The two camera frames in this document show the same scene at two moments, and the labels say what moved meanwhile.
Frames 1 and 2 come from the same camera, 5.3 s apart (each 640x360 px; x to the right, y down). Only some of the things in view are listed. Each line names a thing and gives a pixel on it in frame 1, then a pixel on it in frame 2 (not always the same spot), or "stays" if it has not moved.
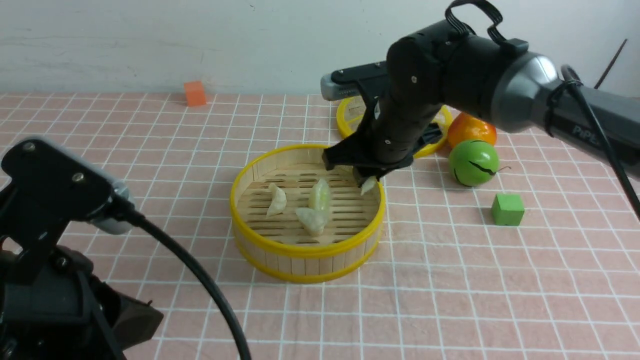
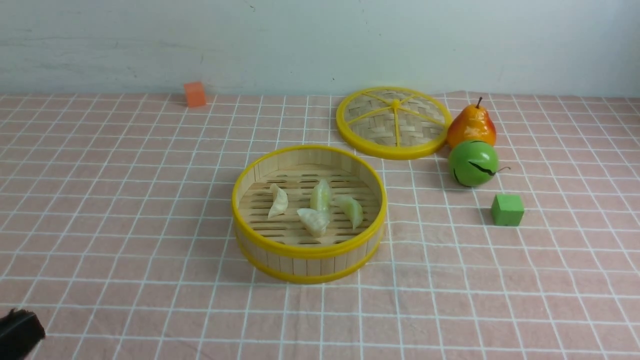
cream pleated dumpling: (314, 220) stays
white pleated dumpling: (278, 200) stays
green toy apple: (474, 163) stays
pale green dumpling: (368, 183) -> (353, 209)
